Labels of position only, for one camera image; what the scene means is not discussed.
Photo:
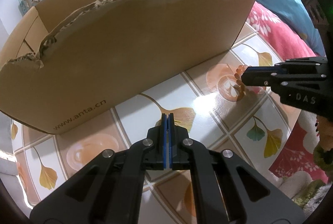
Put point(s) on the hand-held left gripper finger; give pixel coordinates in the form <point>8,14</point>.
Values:
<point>171,146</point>
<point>165,146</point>

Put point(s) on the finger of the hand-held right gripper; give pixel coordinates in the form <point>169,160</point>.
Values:
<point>260,71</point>
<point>257,80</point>

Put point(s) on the torn brown cardboard box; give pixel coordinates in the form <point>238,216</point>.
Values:
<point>130,44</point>

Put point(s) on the pink floral blanket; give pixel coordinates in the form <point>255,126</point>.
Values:
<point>275,31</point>

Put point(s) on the leaf and tile print table mat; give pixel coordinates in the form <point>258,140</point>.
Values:
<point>208,114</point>

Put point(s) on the teal pillow with pink dot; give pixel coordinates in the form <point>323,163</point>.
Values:
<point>281,0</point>

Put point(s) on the green fluffy cloth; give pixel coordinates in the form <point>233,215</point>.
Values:
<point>321,156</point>

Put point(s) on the white fluffy cloth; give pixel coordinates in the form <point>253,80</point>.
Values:
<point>294,182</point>

